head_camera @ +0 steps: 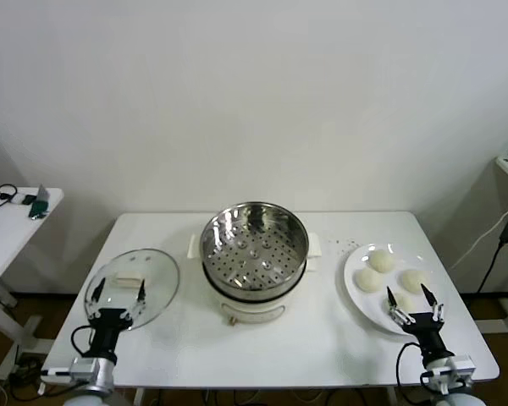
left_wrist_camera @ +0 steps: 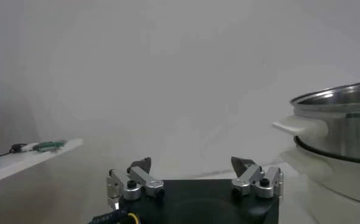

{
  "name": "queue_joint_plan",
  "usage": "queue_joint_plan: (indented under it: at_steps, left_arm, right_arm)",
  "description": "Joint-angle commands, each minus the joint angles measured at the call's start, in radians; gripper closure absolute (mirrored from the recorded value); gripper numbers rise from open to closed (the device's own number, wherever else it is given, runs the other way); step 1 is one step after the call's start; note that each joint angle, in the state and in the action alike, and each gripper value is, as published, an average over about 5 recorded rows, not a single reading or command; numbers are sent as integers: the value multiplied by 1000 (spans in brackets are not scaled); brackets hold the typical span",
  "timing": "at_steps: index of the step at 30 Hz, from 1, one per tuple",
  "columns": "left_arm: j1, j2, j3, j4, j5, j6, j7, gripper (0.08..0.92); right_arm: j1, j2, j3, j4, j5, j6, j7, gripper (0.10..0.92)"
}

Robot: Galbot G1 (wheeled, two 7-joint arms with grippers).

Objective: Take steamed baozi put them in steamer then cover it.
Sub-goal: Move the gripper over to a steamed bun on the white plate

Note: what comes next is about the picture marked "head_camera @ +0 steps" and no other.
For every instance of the white side table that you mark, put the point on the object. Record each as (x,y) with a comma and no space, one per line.
(8,237)

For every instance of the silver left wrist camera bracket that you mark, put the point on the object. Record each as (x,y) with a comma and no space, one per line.
(81,366)

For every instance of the white desk base frame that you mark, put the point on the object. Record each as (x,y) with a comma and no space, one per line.
(497,326)

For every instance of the round glass pot lid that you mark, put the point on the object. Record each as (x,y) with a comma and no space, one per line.
(161,279)

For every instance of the white table leg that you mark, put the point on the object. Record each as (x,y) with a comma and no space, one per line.
(390,397)
(139,397)

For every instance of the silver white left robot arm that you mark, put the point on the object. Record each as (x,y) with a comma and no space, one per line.
(103,374)

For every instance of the dark crumbs scatter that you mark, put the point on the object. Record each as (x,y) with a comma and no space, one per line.
(352,243)

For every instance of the floor power strip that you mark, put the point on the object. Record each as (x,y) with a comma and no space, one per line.
(25,370)

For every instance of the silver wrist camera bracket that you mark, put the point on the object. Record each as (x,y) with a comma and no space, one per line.
(81,366)
(461,364)

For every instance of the white electric cooking pot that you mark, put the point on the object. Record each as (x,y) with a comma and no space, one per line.
(254,311)

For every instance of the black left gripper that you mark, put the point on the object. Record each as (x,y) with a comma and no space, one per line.
(106,334)

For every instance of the large white plate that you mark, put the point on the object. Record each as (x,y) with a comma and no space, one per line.
(364,304)

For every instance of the perforated steel steamer basket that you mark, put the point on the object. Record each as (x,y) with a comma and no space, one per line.
(254,254)

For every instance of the green tool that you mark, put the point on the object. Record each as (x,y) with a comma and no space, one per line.
(38,208)

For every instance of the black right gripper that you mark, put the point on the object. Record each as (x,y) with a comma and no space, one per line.
(425,334)

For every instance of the white steamed baozi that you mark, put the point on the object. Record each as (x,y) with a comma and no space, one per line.
(403,301)
(381,261)
(369,281)
(414,280)

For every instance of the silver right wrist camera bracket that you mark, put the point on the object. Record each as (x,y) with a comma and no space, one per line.
(461,364)

